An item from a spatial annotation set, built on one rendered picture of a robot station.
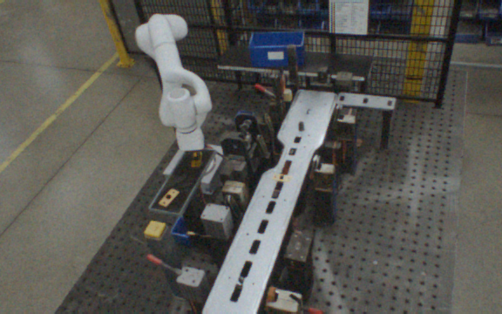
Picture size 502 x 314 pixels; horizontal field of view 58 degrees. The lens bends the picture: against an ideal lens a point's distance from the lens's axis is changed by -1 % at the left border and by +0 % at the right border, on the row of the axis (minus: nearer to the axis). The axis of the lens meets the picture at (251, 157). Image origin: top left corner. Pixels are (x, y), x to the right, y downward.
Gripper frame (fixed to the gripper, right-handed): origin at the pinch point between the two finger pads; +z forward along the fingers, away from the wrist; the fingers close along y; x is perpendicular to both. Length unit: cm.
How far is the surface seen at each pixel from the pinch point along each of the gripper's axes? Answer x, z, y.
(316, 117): 42, 19, 53
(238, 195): -13.5, 12.0, 17.1
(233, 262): -41.1, 18.6, 15.4
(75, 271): 24, 118, -110
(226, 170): -1.5, 8.8, 11.7
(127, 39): 280, 87, -123
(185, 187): -16.0, 2.6, -2.8
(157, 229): -36.3, 2.6, -10.6
